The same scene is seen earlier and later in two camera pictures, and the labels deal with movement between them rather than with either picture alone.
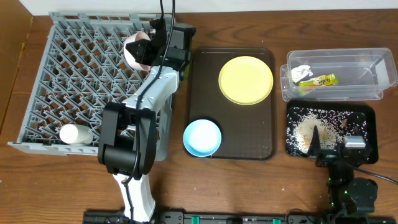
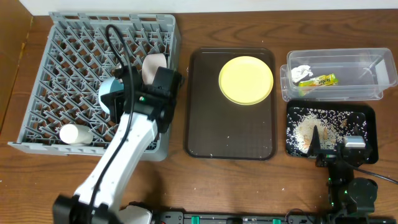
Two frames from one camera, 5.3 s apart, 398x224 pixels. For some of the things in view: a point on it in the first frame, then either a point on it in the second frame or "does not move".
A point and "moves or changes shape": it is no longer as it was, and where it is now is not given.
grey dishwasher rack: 79,68 does not move
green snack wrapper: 306,86 does not move
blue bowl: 202,138 → 111,85
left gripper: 144,53 → 117,104
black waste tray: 334,120 does not move
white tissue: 299,72 does not move
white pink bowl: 135,36 moves or changes shape
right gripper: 328,157 does not move
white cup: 77,135 does not move
